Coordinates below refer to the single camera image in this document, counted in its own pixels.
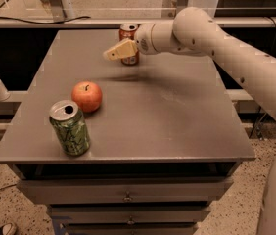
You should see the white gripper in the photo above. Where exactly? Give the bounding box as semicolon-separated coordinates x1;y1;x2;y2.
103;21;181;61

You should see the red coke can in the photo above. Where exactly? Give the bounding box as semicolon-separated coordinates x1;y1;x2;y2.
118;23;139;66

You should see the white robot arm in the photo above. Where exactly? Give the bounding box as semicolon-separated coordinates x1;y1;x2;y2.
104;7;276;235

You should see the green soda can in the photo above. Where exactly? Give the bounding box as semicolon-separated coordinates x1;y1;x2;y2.
49;100;90;156

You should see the red apple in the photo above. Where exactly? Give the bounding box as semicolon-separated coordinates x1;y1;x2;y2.
71;81;103;113

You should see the metal drawer knob top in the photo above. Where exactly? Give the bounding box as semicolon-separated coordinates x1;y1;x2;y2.
123;193;133;203

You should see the metal drawer knob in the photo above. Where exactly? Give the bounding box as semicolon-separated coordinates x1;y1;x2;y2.
123;193;133;203
126;216;135;225

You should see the metal drawer knob middle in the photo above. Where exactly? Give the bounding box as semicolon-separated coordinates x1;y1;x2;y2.
126;216;135;225

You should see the black white sneaker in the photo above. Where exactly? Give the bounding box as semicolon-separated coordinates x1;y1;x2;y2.
0;223;17;235

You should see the black cable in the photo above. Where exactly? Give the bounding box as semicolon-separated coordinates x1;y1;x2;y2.
0;0;92;25

